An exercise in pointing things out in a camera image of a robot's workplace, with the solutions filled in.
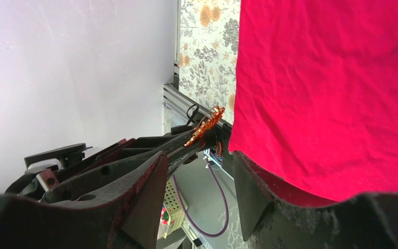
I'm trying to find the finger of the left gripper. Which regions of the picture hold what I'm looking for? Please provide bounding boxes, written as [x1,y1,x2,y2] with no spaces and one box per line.
[164,129,207,173]

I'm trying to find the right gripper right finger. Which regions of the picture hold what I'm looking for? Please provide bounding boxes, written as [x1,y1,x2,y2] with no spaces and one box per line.
[233,151,398,248]

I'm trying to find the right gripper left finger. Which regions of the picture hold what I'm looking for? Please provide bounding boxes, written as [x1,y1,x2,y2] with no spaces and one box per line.
[0,152,168,248]

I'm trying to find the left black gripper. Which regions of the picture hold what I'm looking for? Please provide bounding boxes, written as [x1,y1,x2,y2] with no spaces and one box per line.
[5,135,172,200]

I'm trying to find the orange glitter brooch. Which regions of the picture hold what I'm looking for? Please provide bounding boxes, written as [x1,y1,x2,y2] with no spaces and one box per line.
[184,106,225,147]

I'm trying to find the red t-shirt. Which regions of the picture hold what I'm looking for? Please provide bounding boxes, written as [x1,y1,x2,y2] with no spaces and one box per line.
[229,1,398,201]

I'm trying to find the yellow perforated storage basket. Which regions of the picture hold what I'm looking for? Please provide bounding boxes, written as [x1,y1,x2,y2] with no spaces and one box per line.
[158,178,188,239]

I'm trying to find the floral patterned table mat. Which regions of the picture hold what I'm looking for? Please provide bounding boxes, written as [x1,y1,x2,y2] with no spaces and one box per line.
[179,0,241,124]

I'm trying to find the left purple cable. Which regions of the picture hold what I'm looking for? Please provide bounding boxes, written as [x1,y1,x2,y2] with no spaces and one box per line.
[171,161,230,239]

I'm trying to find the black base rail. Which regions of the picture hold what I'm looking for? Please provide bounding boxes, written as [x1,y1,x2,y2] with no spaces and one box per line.
[171,123,236,179]

